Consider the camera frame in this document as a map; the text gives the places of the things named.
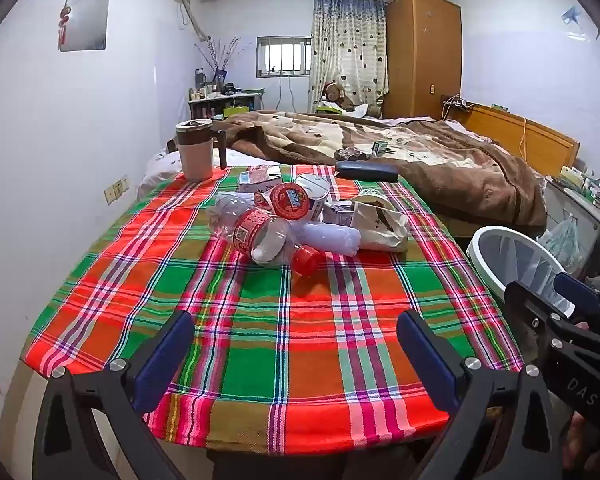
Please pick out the small green box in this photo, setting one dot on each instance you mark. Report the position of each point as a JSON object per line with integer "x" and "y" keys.
{"x": 380, "y": 148}

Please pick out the heart patterned curtain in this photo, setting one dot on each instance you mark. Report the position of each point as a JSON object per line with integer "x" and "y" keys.
{"x": 350, "y": 45}

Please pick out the white round trash bin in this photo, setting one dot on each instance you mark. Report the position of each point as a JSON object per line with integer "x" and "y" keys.
{"x": 480, "y": 245}

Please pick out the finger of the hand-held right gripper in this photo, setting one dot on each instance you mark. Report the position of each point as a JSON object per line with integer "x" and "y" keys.
{"x": 527, "y": 302}
{"x": 577, "y": 294}

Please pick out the wall socket plate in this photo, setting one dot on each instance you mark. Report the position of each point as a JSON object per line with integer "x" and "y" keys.
{"x": 116, "y": 190}

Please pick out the air conditioner pipe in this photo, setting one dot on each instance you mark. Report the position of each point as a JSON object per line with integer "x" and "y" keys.
{"x": 190, "y": 15}

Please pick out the beige paper cup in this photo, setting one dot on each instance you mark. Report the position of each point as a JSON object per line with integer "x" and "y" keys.
{"x": 372, "y": 194}

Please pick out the brown patterned blanket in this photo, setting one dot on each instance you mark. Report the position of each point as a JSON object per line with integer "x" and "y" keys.
{"x": 455, "y": 170}

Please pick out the pink drink carton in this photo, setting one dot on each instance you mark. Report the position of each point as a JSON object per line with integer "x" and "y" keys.
{"x": 257, "y": 180}

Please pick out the bedside cabinet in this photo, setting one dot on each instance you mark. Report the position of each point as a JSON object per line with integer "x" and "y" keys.
{"x": 575, "y": 200}

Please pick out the white cup with red lid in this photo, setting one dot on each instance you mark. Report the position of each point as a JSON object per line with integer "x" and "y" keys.
{"x": 290, "y": 201}

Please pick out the white shelf desk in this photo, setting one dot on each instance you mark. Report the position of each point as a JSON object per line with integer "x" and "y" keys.
{"x": 225, "y": 105}

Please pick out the beige mug with brown lid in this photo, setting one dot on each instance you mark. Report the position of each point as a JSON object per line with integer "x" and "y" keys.
{"x": 195, "y": 155}

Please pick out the purple drink carton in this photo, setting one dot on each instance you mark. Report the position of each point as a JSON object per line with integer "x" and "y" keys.
{"x": 340, "y": 215}

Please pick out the small dark patterned pouch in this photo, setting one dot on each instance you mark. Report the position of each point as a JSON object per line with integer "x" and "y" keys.
{"x": 350, "y": 153}

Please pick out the wooden wardrobe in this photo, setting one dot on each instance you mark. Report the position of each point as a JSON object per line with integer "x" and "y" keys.
{"x": 422, "y": 55}

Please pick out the white paper bag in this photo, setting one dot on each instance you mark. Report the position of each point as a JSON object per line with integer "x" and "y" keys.
{"x": 380, "y": 230}

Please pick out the wooden headboard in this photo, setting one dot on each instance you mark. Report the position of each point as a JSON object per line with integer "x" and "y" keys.
{"x": 535, "y": 142}

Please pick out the vase with purple branches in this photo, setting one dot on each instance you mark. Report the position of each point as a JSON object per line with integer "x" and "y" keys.
{"x": 220, "y": 72}

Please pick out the silver wall poster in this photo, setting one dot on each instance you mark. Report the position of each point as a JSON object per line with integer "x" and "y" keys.
{"x": 87, "y": 22}

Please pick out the dark blue glasses case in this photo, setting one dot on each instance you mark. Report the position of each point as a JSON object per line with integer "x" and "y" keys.
{"x": 367, "y": 171}

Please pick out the group of bottles on shelf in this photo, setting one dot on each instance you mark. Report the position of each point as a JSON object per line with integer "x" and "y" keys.
{"x": 202, "y": 87}

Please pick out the clear bottle with red label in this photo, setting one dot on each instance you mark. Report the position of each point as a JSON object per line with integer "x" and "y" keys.
{"x": 250, "y": 230}

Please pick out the clear ribbed plastic bottle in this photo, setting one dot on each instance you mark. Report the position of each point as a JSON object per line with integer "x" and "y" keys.
{"x": 330, "y": 237}

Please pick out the red hanging ornament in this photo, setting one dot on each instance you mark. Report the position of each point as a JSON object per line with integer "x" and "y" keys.
{"x": 64, "y": 25}

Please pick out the blue wall ornament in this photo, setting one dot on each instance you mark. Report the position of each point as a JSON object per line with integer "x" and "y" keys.
{"x": 574, "y": 15}

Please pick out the translucent plastic bag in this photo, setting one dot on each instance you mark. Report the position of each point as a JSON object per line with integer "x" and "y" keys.
{"x": 562, "y": 245}

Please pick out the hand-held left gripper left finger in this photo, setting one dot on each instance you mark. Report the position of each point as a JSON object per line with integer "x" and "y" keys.
{"x": 164, "y": 360}

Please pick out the barred window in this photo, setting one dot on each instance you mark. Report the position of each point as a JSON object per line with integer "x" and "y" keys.
{"x": 282, "y": 57}

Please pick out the power strip with plugs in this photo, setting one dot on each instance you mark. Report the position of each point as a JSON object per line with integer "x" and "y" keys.
{"x": 457, "y": 102}

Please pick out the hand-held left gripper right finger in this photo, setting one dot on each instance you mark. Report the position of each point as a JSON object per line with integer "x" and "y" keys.
{"x": 425, "y": 357}

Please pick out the red green plaid tablecloth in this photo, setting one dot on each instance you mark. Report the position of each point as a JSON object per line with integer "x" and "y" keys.
{"x": 280, "y": 350}

